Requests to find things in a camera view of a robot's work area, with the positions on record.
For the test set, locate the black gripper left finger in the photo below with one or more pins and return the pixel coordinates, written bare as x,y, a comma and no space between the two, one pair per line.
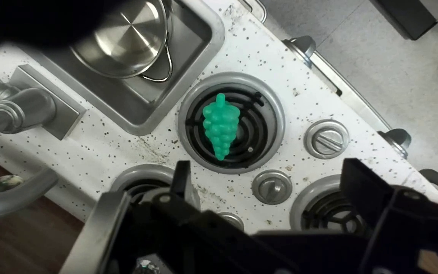
182,181

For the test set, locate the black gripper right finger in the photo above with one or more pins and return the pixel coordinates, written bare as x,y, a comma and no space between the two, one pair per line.
366,191

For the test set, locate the green toy grapes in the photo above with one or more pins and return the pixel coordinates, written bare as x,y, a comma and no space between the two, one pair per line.
221,127

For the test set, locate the black toy stove burner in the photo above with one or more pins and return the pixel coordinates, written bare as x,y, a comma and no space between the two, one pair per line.
138,176
262,138
326,211

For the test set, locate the grey stove knob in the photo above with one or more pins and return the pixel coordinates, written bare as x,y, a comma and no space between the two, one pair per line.
273,188
232,220
326,139

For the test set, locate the grey toy sink basin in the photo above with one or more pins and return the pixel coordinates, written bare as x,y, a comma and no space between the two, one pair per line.
191,47

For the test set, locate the silver metal pot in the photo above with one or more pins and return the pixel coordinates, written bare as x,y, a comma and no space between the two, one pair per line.
122,36

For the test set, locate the wooden toy kitchen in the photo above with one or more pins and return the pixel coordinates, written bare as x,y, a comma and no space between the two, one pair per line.
290,92

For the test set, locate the grey toy faucet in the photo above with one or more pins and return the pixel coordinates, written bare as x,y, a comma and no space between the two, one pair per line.
27,109

